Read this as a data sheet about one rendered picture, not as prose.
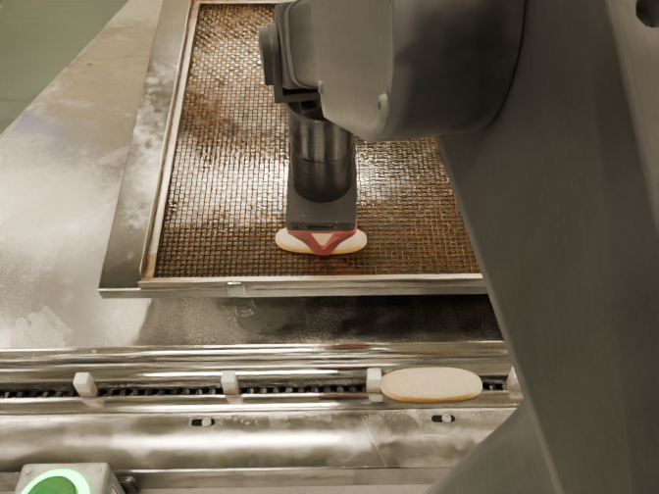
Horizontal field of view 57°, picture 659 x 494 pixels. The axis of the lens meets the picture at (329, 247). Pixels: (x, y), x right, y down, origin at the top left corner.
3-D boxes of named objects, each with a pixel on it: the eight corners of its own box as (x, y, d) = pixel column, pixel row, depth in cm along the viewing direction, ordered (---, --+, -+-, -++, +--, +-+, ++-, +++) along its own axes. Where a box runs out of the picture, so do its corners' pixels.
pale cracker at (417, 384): (380, 404, 58) (381, 398, 57) (378, 370, 61) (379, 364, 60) (484, 402, 58) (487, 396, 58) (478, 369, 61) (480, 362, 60)
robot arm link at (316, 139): (290, 115, 47) (363, 106, 48) (278, 58, 51) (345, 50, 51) (294, 174, 53) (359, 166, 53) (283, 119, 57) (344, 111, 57)
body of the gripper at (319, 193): (355, 153, 63) (358, 99, 57) (355, 234, 57) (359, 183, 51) (291, 152, 63) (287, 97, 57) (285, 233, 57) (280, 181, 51)
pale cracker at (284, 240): (274, 254, 66) (273, 248, 65) (277, 225, 68) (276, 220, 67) (367, 256, 66) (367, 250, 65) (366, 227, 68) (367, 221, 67)
